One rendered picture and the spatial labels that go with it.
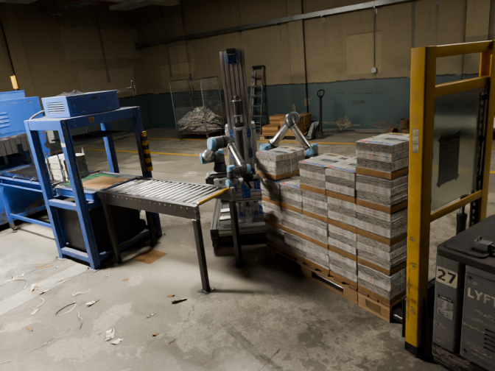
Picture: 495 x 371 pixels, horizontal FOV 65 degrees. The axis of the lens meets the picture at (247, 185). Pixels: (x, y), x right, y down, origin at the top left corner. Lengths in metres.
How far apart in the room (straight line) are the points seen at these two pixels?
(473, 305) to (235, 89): 2.92
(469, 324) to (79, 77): 12.01
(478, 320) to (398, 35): 8.00
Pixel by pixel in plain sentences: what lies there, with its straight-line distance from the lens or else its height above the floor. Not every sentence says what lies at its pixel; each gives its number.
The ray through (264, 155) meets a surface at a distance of 3.60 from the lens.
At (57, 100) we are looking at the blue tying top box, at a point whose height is 1.72.
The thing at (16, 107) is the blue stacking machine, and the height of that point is 1.63.
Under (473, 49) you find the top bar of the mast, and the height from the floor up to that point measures 1.81.
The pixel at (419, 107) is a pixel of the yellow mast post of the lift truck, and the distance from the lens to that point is 2.23.
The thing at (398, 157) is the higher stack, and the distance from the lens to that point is 2.68.
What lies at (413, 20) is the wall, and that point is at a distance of 9.78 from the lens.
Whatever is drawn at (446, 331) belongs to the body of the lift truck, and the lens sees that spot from 2.66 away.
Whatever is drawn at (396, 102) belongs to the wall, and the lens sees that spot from 9.90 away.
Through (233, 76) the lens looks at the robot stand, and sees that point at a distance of 4.20.
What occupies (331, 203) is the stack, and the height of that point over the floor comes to 0.78.
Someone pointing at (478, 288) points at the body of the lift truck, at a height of 0.63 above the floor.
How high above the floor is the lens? 1.84
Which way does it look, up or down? 17 degrees down
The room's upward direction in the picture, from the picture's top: 6 degrees counter-clockwise
